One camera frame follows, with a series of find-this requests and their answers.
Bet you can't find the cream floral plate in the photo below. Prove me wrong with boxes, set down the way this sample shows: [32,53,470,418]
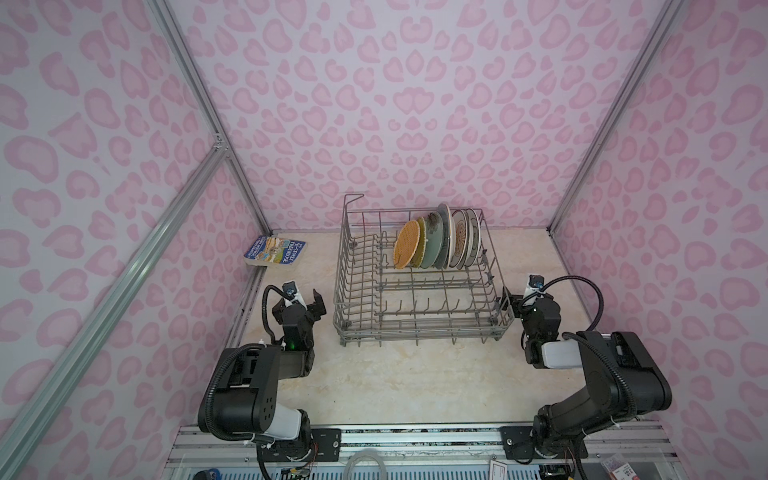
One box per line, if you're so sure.
[465,209,480,267]

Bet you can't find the white plate orange sunburst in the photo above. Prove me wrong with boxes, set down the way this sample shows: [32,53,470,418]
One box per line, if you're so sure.
[451,209,472,269]

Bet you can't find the cat and stars plate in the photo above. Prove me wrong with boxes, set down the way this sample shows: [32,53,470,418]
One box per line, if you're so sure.
[449,209,467,268]

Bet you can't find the pale green plate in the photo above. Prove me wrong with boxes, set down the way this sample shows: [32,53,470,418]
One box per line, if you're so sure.
[420,211,444,269]

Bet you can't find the green bamboo woven tray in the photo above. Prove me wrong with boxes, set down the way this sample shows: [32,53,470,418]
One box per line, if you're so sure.
[409,217,427,268]

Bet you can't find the orange woven round tray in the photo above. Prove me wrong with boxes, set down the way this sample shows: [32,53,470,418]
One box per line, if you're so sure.
[393,220,421,269]

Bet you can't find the grey-blue plate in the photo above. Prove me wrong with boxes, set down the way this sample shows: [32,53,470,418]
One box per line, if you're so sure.
[433,203,455,269]

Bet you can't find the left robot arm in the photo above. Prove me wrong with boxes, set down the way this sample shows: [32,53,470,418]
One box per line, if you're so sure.
[197,281,327,461]

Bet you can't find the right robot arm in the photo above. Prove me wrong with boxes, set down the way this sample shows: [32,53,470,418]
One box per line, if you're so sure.
[501,287,673,464]

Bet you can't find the colourful book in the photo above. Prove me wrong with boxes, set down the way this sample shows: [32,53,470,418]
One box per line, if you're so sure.
[244,235,306,265]

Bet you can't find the clear tubing loop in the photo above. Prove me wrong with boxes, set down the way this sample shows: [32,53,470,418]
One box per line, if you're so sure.
[341,448,390,480]

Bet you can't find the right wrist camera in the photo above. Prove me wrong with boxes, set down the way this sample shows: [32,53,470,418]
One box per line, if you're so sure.
[524,274,545,297]

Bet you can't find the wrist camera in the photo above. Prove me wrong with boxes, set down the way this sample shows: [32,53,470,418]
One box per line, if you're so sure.
[524,274,545,297]
[282,281,301,306]

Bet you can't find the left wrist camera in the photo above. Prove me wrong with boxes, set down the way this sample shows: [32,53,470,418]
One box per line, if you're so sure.
[282,281,301,306]

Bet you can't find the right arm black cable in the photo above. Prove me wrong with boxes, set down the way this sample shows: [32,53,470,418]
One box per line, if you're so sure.
[539,275,637,421]

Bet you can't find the grey wire dish rack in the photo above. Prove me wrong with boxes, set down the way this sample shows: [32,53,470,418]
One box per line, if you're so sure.
[333,193,514,346]

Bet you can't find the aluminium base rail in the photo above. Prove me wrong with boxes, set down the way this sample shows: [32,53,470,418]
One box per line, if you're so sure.
[162,420,687,479]

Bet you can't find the grey metal frame post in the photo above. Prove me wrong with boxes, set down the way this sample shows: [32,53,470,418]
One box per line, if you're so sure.
[145,0,273,235]

